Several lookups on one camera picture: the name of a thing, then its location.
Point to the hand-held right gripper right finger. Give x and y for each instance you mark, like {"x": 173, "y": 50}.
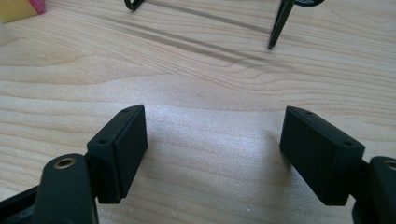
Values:
{"x": 320, "y": 155}

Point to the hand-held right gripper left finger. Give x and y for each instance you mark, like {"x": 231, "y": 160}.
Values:
{"x": 120, "y": 154}

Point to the yellow and pink sponge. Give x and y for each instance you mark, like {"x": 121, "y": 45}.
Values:
{"x": 18, "y": 9}

